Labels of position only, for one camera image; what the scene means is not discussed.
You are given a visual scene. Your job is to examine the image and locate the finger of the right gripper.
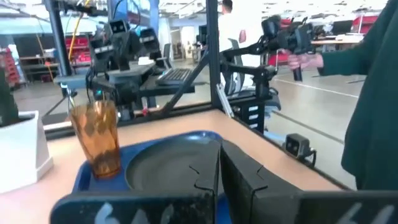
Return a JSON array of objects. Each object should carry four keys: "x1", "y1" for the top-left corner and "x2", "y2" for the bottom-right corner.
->
[
  {"x1": 120, "y1": 30, "x2": 133, "y2": 71},
  {"x1": 109, "y1": 30, "x2": 122, "y2": 71}
]

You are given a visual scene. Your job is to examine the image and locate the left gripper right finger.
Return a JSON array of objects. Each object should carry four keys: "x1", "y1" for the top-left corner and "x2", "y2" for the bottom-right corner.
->
[{"x1": 220, "y1": 139, "x2": 398, "y2": 224}]

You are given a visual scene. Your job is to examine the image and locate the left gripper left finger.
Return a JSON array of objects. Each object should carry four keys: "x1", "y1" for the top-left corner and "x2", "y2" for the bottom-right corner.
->
[{"x1": 49, "y1": 139, "x2": 221, "y2": 224}]

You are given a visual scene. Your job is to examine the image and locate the dark round plate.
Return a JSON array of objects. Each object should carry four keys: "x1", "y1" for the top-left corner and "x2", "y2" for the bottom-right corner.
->
[{"x1": 124, "y1": 134, "x2": 223, "y2": 192}]

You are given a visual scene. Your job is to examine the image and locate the blue plastic tray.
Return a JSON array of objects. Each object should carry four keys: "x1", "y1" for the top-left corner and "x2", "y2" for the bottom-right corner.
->
[{"x1": 72, "y1": 129, "x2": 233, "y2": 224}]

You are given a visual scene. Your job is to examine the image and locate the red storage bins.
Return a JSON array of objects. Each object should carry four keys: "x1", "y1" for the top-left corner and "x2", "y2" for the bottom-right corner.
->
[{"x1": 64, "y1": 35, "x2": 91, "y2": 65}]

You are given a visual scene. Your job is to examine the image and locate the grey computer monitor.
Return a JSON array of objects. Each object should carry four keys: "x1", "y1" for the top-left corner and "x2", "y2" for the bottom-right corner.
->
[{"x1": 107, "y1": 0, "x2": 160, "y2": 27}]

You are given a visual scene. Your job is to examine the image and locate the black computer desk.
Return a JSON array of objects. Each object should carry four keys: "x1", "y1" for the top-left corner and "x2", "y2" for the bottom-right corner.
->
[{"x1": 53, "y1": 61, "x2": 197, "y2": 108}]

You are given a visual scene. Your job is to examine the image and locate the black computer keyboard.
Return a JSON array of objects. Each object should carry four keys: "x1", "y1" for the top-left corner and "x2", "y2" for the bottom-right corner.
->
[{"x1": 155, "y1": 67, "x2": 193, "y2": 87}]

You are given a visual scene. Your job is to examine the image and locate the black drawer unit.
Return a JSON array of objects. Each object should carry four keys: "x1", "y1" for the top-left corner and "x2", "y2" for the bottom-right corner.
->
[{"x1": 237, "y1": 98, "x2": 267, "y2": 134}]

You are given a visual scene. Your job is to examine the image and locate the person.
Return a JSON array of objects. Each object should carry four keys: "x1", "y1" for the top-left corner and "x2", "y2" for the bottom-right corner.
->
[
  {"x1": 319, "y1": 0, "x2": 398, "y2": 192},
  {"x1": 217, "y1": 0, "x2": 249, "y2": 88}
]

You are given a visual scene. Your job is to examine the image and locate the white angular plant pot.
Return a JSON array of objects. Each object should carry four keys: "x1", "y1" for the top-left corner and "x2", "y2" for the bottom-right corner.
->
[{"x1": 0, "y1": 110, "x2": 55, "y2": 195}]

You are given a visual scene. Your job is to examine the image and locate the person's hand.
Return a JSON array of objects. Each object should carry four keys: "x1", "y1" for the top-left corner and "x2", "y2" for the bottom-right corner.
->
[{"x1": 287, "y1": 50, "x2": 325, "y2": 72}]

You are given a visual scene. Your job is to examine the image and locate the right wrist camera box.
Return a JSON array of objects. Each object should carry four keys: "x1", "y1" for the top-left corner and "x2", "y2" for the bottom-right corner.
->
[{"x1": 108, "y1": 19, "x2": 131, "y2": 35}]

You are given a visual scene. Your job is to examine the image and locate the yellow cable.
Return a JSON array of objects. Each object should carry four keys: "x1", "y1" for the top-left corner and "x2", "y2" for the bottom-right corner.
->
[{"x1": 67, "y1": 0, "x2": 91, "y2": 62}]

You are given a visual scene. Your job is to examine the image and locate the black camera cable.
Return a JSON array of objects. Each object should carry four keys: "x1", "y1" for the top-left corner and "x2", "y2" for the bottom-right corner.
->
[{"x1": 308, "y1": 148, "x2": 318, "y2": 168}]

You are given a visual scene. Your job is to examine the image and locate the grey table-level camera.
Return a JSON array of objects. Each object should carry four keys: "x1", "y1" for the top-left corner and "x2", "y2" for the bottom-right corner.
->
[{"x1": 284, "y1": 133, "x2": 312, "y2": 161}]

